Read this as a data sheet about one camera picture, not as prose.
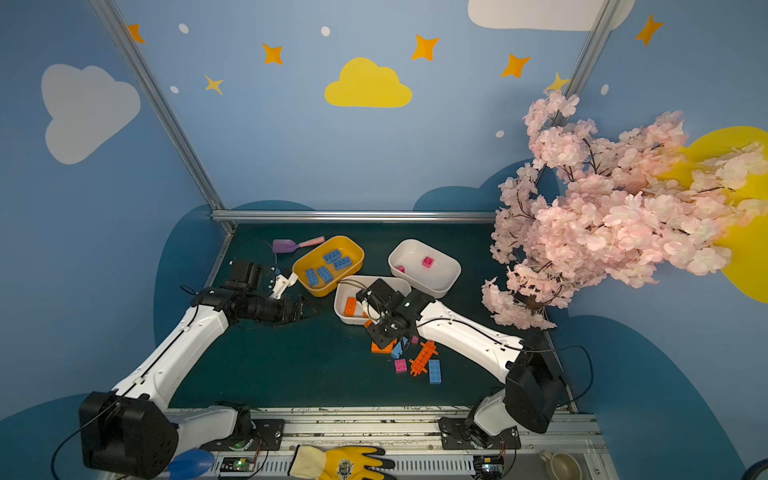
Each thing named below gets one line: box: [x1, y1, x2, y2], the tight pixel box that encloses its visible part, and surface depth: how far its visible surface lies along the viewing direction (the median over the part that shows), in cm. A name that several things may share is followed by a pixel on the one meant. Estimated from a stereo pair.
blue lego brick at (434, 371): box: [428, 359, 442, 384], surface depth 85 cm
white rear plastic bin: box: [388, 238, 462, 299], surface depth 110 cm
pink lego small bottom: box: [394, 358, 407, 373], surface depth 86 cm
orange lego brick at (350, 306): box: [344, 296, 357, 317], surface depth 100 cm
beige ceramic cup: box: [539, 449, 583, 480], surface depth 69 cm
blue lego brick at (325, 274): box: [318, 266, 333, 284], surface depth 106 cm
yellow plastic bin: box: [292, 235, 365, 298], surface depth 110 cm
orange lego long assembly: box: [409, 340, 439, 377], surface depth 88 cm
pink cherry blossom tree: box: [481, 90, 768, 331], surface depth 62 cm
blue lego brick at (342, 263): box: [333, 256, 352, 271], surface depth 110 cm
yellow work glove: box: [289, 445, 396, 480], surface depth 70 cm
